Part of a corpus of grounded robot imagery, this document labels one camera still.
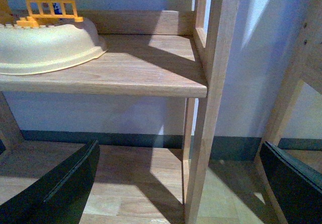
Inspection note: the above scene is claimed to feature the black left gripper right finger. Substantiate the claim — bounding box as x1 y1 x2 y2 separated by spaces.
260 142 321 223

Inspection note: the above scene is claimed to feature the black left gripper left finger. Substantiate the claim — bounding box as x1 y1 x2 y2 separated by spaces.
1 140 100 223

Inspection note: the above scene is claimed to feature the cream plastic toy base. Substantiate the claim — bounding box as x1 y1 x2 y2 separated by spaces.
1 19 107 76

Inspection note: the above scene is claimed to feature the light wooden shelf unit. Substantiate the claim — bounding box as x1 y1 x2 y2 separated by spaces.
1 0 240 223

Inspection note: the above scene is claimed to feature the orange toy fence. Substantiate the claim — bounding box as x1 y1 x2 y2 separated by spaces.
17 0 84 28

